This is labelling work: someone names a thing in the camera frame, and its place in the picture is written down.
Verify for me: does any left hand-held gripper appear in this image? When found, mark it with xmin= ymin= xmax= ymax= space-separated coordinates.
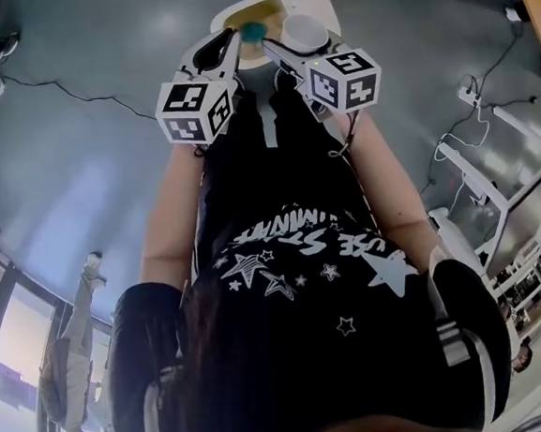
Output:
xmin=147 ymin=25 xmax=253 ymax=151

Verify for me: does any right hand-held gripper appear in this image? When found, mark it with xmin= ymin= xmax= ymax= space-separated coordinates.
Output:
xmin=261 ymin=29 xmax=387 ymax=127

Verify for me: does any teal trash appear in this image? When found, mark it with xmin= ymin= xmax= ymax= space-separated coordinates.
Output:
xmin=238 ymin=19 xmax=268 ymax=46

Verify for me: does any person's left forearm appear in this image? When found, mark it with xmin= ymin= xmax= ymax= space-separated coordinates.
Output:
xmin=129 ymin=140 xmax=215 ymax=294

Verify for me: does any person's right forearm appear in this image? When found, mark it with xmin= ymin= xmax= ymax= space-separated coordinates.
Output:
xmin=344 ymin=105 xmax=434 ymax=270

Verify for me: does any person's black star-print shirt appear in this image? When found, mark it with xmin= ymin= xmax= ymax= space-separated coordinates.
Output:
xmin=82 ymin=67 xmax=520 ymax=432

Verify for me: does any white rounded machine base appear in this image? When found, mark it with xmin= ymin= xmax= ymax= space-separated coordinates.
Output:
xmin=425 ymin=203 xmax=488 ymax=287

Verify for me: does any white shelving rack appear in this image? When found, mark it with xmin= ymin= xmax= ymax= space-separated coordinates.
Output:
xmin=477 ymin=171 xmax=541 ymax=337

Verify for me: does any thin gripper cable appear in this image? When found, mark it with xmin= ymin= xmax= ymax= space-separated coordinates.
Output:
xmin=323 ymin=108 xmax=368 ymax=160

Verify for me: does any black floor cable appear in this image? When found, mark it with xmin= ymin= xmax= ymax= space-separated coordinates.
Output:
xmin=1 ymin=62 xmax=160 ymax=135

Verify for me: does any white floor cable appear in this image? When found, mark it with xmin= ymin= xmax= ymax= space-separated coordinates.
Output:
xmin=433 ymin=95 xmax=499 ymax=153

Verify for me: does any white table frame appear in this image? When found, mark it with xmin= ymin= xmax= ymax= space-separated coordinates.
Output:
xmin=428 ymin=100 xmax=541 ymax=285

